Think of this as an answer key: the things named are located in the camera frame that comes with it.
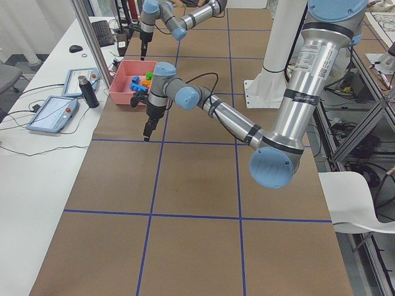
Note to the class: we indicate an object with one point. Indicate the aluminium frame post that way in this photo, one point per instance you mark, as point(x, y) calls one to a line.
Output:
point(90, 37)

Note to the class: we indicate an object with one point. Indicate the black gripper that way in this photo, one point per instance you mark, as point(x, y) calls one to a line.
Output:
point(144, 37)
point(153, 112)

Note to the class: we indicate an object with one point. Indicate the white chair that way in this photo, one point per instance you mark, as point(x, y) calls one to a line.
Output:
point(350, 204)

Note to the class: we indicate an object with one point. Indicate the pink plastic box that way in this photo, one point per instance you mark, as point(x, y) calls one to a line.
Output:
point(119, 90)

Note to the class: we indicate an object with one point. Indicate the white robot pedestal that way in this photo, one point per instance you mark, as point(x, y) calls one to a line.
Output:
point(267, 89)

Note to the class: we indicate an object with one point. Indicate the green double-stud block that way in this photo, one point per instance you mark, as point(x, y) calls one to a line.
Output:
point(149, 75)

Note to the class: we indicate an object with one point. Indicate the black computer mouse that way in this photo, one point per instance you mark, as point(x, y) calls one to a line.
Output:
point(75, 48)

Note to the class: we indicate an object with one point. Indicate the black water bottle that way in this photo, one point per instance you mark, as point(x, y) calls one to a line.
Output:
point(88, 92)

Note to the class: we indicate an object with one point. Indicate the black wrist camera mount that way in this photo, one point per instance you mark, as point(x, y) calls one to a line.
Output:
point(139, 98)

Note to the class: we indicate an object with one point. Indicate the black keyboard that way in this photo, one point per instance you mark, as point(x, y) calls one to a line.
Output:
point(103, 33)

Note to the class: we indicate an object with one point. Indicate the long blue studded block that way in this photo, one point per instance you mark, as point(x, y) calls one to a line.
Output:
point(138, 88)

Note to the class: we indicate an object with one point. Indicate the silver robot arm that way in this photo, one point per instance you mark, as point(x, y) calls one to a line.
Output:
point(163, 10)
point(305, 39)

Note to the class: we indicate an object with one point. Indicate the orange sloped block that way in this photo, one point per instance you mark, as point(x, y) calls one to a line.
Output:
point(146, 83)

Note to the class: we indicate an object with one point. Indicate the near teach pendant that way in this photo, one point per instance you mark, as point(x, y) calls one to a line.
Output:
point(54, 114)

